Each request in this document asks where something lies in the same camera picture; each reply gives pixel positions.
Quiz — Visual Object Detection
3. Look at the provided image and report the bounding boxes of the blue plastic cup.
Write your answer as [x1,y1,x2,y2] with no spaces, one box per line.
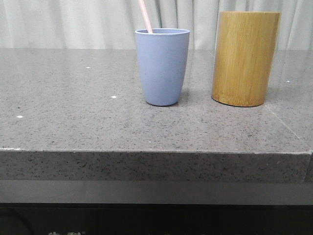
[135,28,190,106]

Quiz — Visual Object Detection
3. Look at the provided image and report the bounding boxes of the bamboo cylindrical holder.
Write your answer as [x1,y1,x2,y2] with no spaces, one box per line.
[211,11,281,107]

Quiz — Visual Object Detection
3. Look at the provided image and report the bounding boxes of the white curtain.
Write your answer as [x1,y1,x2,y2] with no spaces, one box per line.
[0,0,313,50]

